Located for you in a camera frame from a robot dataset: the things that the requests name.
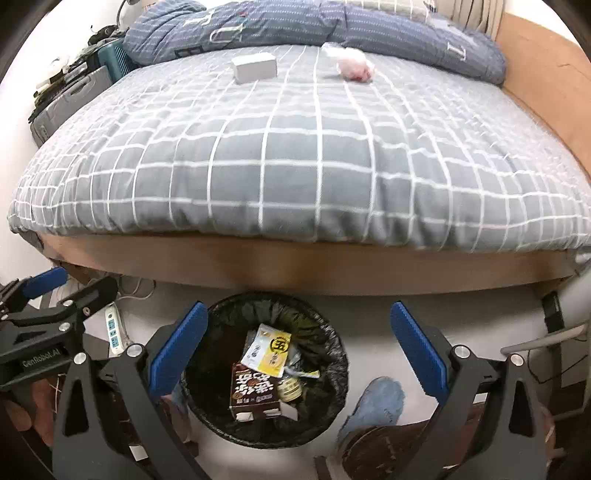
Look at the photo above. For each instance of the black power adapter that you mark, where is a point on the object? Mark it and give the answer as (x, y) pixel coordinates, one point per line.
(551, 309)

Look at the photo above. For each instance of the brown drink carton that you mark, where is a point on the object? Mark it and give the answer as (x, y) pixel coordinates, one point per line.
(251, 387)

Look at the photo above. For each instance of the white metal chair frame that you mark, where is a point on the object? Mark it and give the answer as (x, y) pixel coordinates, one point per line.
(545, 339)

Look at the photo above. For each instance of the yellow snack wrapper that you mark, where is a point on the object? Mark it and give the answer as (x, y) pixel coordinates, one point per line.
(272, 355)

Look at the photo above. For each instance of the grey checked pillow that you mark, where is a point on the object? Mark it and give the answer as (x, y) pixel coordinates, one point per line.
(392, 3)

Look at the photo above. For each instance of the dark gear pile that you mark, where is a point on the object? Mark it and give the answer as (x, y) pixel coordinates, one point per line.
(83, 60)

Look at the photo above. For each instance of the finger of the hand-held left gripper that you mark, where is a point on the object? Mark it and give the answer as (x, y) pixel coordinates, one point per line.
(94, 295)
(44, 281)

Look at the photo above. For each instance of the grey checked bed sheet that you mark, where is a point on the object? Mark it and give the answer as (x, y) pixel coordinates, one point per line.
(300, 161)

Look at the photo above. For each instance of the wooden bed frame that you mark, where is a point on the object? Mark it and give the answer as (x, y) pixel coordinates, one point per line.
(277, 272)

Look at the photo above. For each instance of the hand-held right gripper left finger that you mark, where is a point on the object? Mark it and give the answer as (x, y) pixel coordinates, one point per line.
(180, 346)

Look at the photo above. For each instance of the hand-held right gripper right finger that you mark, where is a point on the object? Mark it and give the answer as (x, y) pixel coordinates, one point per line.
(418, 346)

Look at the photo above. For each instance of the teal plastic case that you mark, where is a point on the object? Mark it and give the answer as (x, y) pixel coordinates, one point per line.
(115, 60)

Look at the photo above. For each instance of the blue striped quilt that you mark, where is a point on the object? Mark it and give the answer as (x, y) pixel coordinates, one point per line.
(277, 23)

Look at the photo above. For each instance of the person's left hand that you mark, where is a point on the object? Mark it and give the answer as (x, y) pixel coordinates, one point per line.
(27, 410)

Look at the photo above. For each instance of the grey plastic case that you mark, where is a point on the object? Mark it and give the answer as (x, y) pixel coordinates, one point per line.
(69, 101)

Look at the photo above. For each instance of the white power strip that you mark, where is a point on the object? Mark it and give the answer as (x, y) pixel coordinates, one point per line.
(114, 330)

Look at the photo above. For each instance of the blue slipper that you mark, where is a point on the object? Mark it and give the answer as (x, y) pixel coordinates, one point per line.
(378, 401)

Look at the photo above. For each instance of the small labelled bottle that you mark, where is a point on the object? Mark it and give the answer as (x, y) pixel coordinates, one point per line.
(289, 390)

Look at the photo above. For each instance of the waste bin with black liner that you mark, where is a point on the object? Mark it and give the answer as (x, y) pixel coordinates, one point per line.
(217, 323)

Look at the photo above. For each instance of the crumpled clear plastic bag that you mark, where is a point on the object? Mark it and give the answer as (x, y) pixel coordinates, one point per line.
(351, 62)

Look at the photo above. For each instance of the small white cardboard box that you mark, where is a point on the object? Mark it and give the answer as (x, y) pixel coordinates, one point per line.
(254, 69)

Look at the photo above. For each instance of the brown slipper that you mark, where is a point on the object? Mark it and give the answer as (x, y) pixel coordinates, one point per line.
(383, 447)

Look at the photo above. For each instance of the gooseneck desk lamp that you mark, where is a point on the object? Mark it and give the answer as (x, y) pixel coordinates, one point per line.
(122, 9)

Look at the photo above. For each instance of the beige curtain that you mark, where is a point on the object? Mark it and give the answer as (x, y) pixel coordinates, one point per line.
(471, 11)

